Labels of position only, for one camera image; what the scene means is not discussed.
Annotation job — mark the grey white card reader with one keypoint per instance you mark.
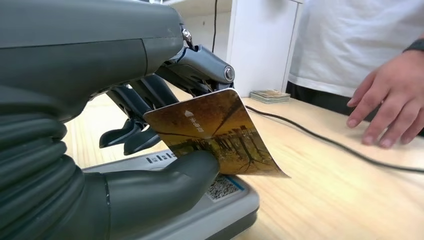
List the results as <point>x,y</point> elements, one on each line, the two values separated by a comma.
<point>228,212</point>

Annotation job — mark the autumn trees picture ID card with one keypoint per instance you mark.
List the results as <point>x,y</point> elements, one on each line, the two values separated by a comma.
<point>215,132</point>

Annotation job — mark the person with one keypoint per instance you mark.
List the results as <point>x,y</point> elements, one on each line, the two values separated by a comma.
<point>348,39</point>

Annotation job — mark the stack of picture cards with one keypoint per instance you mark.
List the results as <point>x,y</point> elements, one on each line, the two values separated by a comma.
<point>270,96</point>

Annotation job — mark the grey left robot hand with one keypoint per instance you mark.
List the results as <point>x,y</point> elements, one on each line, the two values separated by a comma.
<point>82,39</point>

